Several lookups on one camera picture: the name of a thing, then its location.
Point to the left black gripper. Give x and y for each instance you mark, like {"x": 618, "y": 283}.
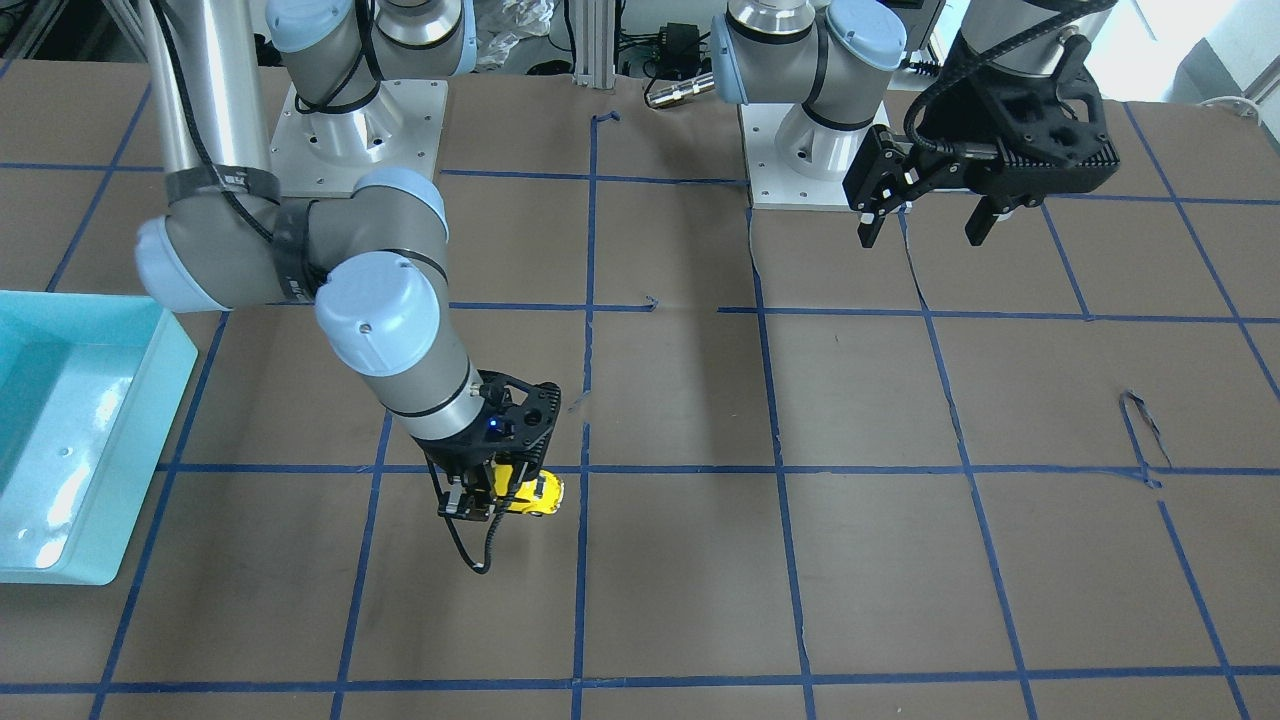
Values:
{"x": 946, "y": 122}

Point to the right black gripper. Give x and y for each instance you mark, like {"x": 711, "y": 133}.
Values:
{"x": 447, "y": 468}

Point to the yellow beetle toy car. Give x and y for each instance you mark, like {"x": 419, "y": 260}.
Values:
{"x": 540, "y": 495}

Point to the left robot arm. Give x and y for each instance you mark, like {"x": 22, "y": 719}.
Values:
{"x": 837, "y": 62}

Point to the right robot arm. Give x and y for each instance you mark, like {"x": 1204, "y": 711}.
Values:
{"x": 374, "y": 262}

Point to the silver metal connector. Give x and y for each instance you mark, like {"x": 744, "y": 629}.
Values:
{"x": 680, "y": 92}

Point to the brown paper table cover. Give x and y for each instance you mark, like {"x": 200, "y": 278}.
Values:
{"x": 1035, "y": 478}

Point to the turquoise plastic bin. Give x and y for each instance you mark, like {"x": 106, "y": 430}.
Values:
{"x": 90, "y": 387}

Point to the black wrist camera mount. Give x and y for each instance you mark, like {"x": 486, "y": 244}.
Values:
{"x": 519, "y": 417}

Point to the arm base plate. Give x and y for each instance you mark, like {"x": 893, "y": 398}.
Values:
{"x": 794, "y": 163}
{"x": 321, "y": 156}

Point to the aluminium frame post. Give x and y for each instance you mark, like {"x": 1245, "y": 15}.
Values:
{"x": 594, "y": 30}

